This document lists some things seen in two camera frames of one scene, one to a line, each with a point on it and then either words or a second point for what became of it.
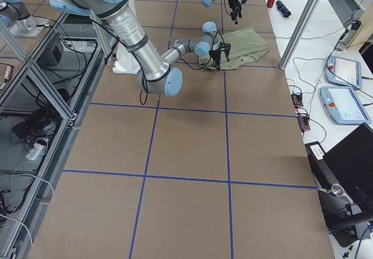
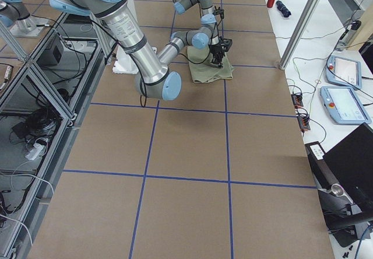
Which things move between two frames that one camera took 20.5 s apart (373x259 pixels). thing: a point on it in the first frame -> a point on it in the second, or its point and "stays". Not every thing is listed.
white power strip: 34,153 stays
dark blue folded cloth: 283,9 stays
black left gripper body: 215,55 stays
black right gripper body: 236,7 -> 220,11
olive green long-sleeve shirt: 236,49 -> 204,71
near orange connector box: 303,121 stays
